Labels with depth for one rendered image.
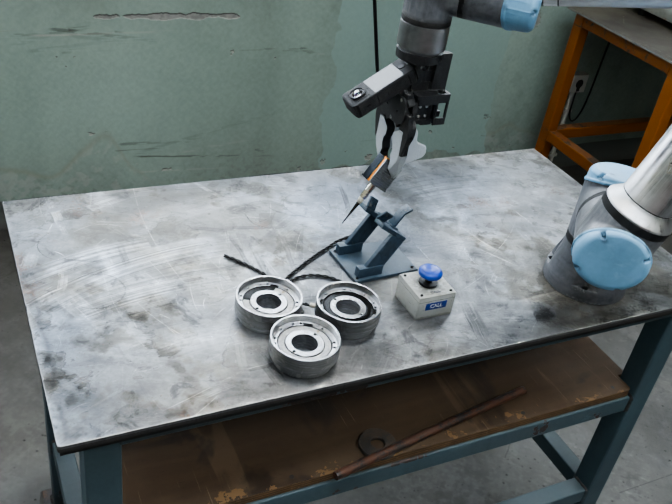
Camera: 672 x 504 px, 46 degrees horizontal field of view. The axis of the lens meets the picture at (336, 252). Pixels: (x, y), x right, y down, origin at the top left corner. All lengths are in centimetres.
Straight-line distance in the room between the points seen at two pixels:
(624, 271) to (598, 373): 50
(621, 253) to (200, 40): 181
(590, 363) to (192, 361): 91
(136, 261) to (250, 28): 155
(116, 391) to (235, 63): 184
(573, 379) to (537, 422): 15
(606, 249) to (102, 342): 76
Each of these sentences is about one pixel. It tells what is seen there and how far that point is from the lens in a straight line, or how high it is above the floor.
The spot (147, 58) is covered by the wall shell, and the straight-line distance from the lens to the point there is 272.
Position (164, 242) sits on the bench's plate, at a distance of 141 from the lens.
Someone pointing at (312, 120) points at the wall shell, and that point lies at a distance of 302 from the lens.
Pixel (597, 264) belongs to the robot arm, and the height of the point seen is 96.
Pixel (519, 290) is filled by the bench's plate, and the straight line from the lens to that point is 144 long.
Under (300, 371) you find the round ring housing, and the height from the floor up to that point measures 82.
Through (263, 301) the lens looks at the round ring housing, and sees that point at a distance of 126.
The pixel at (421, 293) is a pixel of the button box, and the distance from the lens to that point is 129.
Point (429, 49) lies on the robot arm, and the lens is 121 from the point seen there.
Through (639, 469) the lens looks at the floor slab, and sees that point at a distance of 242.
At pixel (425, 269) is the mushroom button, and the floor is 87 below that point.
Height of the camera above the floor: 159
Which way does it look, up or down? 34 degrees down
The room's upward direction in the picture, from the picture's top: 9 degrees clockwise
